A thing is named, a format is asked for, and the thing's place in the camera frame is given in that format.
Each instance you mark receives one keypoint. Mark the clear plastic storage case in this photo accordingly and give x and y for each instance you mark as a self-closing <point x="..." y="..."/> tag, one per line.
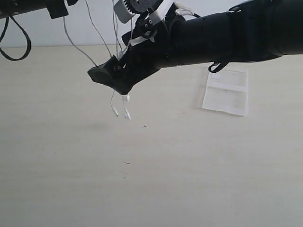
<point x="227" y="91"/>

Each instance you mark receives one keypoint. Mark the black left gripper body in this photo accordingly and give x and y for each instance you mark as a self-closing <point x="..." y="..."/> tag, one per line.
<point x="57" y="8"/>

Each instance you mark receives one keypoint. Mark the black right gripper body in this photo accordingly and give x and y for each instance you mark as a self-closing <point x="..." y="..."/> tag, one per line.
<point x="147" y="58"/>

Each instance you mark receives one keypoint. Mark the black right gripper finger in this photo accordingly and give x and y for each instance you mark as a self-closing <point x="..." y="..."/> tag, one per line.
<point x="132" y="38"/>
<point x="110" y="74"/>

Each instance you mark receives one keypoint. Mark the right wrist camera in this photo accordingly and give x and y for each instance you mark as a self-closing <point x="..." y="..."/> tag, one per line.
<point x="125" y="10"/>

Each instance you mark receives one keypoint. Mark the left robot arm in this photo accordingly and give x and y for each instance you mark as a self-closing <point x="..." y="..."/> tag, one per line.
<point x="17" y="7"/>

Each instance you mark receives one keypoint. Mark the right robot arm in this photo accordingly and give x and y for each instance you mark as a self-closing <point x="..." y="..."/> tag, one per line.
<point x="252" y="31"/>

